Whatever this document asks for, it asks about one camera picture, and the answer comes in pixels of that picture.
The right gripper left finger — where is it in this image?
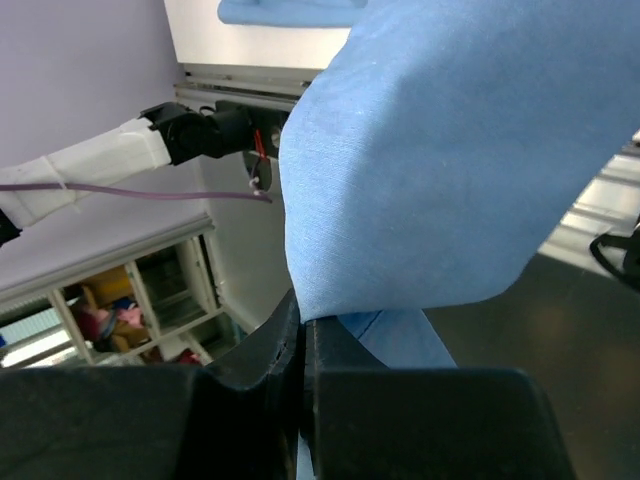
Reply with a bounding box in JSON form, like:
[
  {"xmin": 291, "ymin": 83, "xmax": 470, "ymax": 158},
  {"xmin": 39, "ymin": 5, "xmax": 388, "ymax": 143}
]
[{"xmin": 1, "ymin": 292, "xmax": 301, "ymax": 479}]

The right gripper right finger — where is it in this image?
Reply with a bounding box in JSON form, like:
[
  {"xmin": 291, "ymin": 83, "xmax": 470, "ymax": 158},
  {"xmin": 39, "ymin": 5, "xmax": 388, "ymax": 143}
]
[{"xmin": 302, "ymin": 317, "xmax": 575, "ymax": 479}]

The light blue long sleeve shirt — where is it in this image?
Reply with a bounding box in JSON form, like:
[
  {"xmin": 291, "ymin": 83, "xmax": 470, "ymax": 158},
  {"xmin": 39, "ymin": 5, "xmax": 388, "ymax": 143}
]
[{"xmin": 218, "ymin": 1, "xmax": 639, "ymax": 368}]

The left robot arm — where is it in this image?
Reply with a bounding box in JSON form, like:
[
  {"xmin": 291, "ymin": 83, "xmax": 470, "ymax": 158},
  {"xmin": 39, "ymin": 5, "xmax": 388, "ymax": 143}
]
[{"xmin": 1, "ymin": 102, "xmax": 254, "ymax": 244}]

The shelf with coloured items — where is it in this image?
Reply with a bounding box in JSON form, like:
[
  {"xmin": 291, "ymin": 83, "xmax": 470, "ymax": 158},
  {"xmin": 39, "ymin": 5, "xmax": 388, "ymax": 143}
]
[{"xmin": 1, "ymin": 234, "xmax": 241, "ymax": 369}]

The aluminium rail frame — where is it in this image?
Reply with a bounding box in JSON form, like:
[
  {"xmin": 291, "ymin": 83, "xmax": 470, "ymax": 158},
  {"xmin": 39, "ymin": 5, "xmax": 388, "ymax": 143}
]
[{"xmin": 174, "ymin": 64, "xmax": 321, "ymax": 112}]

